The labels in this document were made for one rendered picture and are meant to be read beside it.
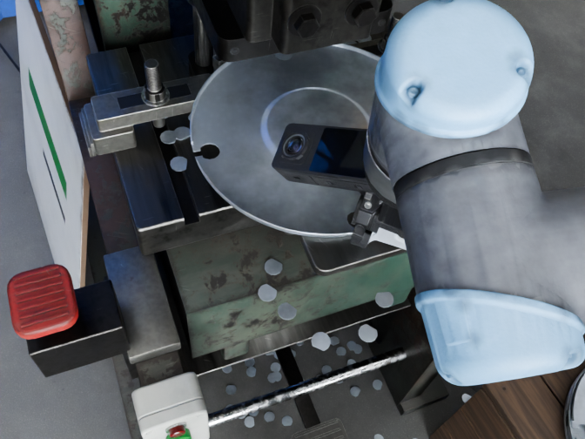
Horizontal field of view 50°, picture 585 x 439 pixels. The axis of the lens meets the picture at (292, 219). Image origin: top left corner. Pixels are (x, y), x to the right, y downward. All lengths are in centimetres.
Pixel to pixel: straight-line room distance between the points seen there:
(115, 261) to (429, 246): 54
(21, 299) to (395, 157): 43
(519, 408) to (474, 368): 81
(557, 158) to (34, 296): 155
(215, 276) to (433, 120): 50
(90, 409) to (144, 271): 67
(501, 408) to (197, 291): 56
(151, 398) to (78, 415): 68
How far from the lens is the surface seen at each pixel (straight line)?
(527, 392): 114
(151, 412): 74
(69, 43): 101
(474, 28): 33
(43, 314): 65
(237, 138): 72
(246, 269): 78
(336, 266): 64
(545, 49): 225
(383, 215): 51
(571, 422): 113
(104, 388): 143
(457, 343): 32
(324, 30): 65
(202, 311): 76
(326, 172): 50
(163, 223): 75
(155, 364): 76
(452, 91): 32
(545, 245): 33
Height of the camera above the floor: 133
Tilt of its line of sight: 57 degrees down
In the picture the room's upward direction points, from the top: 9 degrees clockwise
